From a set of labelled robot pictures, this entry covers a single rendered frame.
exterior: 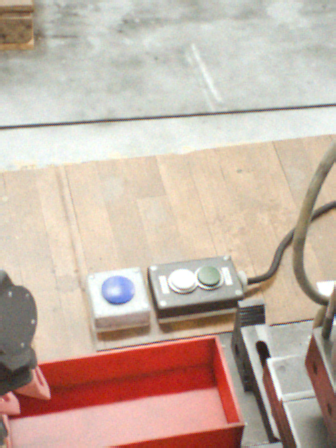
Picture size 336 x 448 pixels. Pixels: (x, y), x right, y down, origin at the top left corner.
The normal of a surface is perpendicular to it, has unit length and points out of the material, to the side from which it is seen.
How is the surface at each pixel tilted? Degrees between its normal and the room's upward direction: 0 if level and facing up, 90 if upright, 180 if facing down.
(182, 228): 0
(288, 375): 0
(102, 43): 0
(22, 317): 65
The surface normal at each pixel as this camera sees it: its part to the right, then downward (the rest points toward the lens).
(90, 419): 0.06, -0.64
